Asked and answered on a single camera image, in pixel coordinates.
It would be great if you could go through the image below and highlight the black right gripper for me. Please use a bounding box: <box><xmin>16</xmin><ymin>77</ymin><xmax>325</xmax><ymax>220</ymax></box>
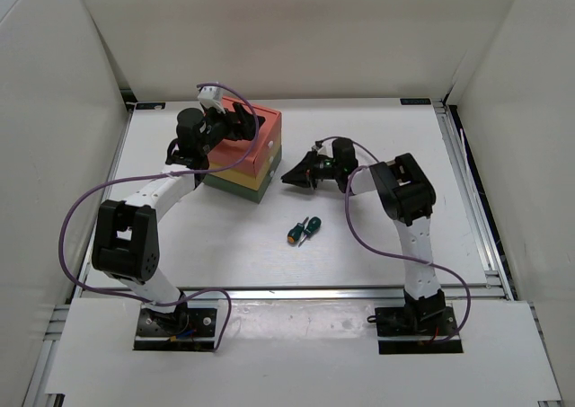
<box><xmin>281</xmin><ymin>150</ymin><xmax>341</xmax><ymax>189</ymax></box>

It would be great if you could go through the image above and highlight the orange tipped green screwdriver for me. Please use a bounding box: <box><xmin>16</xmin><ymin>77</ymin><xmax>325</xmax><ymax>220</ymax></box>
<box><xmin>287</xmin><ymin>219</ymin><xmax>306</xmax><ymax>245</ymax></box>

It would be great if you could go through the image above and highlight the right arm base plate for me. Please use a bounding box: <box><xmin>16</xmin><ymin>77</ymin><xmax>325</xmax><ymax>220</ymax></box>
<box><xmin>367</xmin><ymin>306</ymin><xmax>464</xmax><ymax>355</ymax></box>

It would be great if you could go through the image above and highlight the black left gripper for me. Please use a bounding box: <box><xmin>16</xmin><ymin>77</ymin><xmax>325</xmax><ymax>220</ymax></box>
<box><xmin>199</xmin><ymin>106</ymin><xmax>266</xmax><ymax>157</ymax></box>

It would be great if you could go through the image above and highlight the green drawer box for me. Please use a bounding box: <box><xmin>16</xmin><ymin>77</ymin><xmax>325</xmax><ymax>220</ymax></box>
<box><xmin>201</xmin><ymin>153</ymin><xmax>283</xmax><ymax>205</ymax></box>

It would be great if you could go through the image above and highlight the black table label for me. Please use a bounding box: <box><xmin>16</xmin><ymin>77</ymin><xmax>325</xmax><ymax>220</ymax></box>
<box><xmin>400</xmin><ymin>98</ymin><xmax>432</xmax><ymax>106</ymax></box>
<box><xmin>135</xmin><ymin>102</ymin><xmax>166</xmax><ymax>111</ymax></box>

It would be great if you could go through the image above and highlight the small green screwdriver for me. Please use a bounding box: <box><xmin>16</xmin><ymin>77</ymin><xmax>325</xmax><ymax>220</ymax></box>
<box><xmin>298</xmin><ymin>217</ymin><xmax>322</xmax><ymax>246</ymax></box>

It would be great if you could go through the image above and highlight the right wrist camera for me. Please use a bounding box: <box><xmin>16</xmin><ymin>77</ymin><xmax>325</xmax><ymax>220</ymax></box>
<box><xmin>312</xmin><ymin>141</ymin><xmax>327</xmax><ymax>155</ymax></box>

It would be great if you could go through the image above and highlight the purple camera cable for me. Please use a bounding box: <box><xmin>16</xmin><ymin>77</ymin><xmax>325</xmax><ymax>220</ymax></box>
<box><xmin>314</xmin><ymin>136</ymin><xmax>472</xmax><ymax>348</ymax></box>
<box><xmin>59</xmin><ymin>81</ymin><xmax>260</xmax><ymax>353</ymax></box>

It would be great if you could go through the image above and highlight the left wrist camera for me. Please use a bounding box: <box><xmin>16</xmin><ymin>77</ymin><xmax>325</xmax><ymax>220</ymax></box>
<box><xmin>198</xmin><ymin>85</ymin><xmax>226</xmax><ymax>113</ymax></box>

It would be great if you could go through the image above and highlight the left black table label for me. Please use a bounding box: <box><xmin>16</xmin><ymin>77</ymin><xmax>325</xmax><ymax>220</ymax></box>
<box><xmin>135</xmin><ymin>102</ymin><xmax>166</xmax><ymax>111</ymax></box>

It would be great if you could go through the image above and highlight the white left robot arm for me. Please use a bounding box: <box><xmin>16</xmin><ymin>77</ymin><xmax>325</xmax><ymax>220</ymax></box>
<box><xmin>91</xmin><ymin>102</ymin><xmax>265</xmax><ymax>335</ymax></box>

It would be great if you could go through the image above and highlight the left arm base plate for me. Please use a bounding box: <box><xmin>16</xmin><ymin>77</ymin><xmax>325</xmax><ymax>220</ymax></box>
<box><xmin>133</xmin><ymin>304</ymin><xmax>217</xmax><ymax>352</ymax></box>

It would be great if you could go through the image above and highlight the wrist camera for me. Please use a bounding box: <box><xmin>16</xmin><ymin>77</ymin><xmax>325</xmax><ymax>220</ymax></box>
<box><xmin>198</xmin><ymin>85</ymin><xmax>226</xmax><ymax>113</ymax></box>
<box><xmin>312</xmin><ymin>141</ymin><xmax>327</xmax><ymax>155</ymax></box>

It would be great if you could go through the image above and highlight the yellow drawer box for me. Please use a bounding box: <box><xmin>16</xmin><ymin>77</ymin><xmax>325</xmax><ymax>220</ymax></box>
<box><xmin>204</xmin><ymin>145</ymin><xmax>282</xmax><ymax>191</ymax></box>

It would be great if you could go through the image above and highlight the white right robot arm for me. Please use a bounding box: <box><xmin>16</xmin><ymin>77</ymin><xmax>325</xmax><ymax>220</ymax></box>
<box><xmin>281</xmin><ymin>137</ymin><xmax>446</xmax><ymax>335</ymax></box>

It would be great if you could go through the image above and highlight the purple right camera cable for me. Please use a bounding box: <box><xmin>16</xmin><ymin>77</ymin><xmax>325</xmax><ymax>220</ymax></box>
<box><xmin>314</xmin><ymin>136</ymin><xmax>472</xmax><ymax>348</ymax></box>

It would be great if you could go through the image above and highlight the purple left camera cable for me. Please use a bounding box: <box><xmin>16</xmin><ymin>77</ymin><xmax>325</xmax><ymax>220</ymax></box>
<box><xmin>59</xmin><ymin>81</ymin><xmax>260</xmax><ymax>353</ymax></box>

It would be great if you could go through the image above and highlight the red drawer box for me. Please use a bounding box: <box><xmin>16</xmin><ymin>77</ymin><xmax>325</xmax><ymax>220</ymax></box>
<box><xmin>208</xmin><ymin>104</ymin><xmax>281</xmax><ymax>176</ymax></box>

